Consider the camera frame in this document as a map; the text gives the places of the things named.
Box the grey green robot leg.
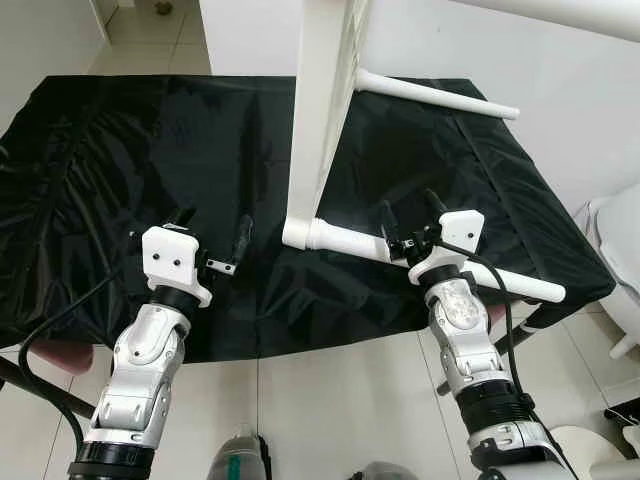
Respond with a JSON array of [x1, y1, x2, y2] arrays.
[[205, 425, 271, 480], [355, 460, 421, 480]]

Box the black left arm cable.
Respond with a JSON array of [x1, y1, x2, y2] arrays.
[[18, 270, 151, 441]]

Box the white domed appliance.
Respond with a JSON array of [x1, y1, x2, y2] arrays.
[[580, 183, 640, 359]]

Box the white floor fan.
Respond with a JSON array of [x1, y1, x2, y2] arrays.
[[548, 425, 640, 480]]

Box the grey green left robot leg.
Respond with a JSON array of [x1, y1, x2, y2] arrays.
[[205, 425, 271, 480]]

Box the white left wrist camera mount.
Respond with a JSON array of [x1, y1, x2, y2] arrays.
[[140, 225, 213, 309]]

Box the white green plastic package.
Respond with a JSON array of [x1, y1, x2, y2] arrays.
[[620, 420, 640, 456]]

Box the white plastic children table top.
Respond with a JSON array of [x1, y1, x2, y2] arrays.
[[282, 0, 376, 251]]

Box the grey green right robot leg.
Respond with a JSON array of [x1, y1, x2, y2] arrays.
[[355, 460, 421, 480]]

